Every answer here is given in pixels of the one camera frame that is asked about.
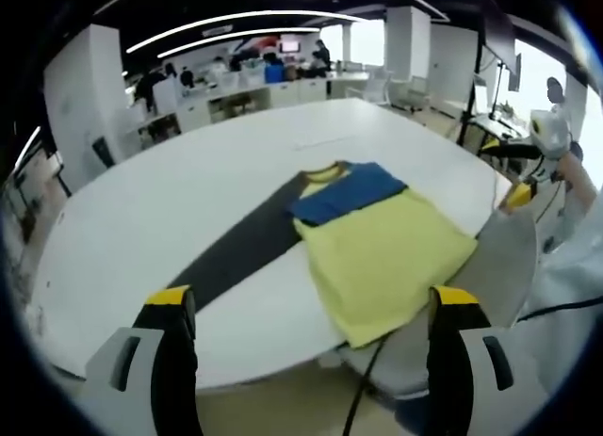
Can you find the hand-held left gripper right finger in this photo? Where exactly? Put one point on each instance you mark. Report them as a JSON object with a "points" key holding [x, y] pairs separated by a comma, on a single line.
{"points": [[447, 360]]}

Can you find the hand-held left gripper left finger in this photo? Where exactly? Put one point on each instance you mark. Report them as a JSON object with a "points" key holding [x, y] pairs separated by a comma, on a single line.
{"points": [[165, 360]]}

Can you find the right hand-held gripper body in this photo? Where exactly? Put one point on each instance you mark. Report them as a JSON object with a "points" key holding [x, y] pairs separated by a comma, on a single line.
{"points": [[551, 134]]}

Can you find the yellow blue grey garment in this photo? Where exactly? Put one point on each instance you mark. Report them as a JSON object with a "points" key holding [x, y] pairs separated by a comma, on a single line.
{"points": [[377, 266]]}

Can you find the white desk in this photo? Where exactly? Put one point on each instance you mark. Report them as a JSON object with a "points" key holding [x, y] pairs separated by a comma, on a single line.
{"points": [[499, 125]]}

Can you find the thin black stand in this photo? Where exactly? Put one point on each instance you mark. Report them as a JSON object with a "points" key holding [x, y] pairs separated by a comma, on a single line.
{"points": [[497, 92]]}

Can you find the white display screen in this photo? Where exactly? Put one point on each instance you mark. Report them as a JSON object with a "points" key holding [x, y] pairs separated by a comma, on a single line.
{"points": [[481, 96]]}

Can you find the grey mesh office chair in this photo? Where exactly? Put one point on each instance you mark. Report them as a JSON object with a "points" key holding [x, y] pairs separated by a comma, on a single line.
{"points": [[499, 257]]}

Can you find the small black monitor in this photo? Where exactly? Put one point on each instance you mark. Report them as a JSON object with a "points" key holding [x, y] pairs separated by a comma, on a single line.
{"points": [[516, 73]]}

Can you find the black stand pole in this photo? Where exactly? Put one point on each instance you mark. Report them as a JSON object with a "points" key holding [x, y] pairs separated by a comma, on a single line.
{"points": [[472, 87]]}

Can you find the person's white clothing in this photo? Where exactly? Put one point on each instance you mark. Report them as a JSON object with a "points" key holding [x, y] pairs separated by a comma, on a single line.
{"points": [[565, 266]]}

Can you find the large black monitor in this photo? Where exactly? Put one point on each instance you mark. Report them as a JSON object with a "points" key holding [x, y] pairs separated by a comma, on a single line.
{"points": [[501, 40]]}

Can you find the white office chair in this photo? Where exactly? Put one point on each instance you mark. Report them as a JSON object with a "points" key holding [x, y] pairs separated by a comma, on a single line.
{"points": [[414, 95], [378, 86]]}

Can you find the white square pillar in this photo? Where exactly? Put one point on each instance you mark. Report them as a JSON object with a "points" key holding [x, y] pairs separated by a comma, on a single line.
{"points": [[407, 45]]}

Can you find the white storage counter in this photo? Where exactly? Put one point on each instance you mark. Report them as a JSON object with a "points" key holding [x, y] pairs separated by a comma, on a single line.
{"points": [[282, 92]]}

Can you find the blue storage box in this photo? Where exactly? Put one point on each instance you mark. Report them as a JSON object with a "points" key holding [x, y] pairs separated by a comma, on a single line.
{"points": [[274, 73]]}

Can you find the ceiling light strip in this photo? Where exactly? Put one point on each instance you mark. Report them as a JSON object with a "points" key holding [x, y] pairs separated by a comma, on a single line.
{"points": [[28, 145], [245, 33], [264, 15]]}

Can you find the black wall panel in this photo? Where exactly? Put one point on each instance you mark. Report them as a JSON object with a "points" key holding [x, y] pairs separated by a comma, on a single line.
{"points": [[102, 151]]}

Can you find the red white wall screen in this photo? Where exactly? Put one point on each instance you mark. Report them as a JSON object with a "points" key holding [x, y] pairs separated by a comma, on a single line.
{"points": [[289, 45]]}

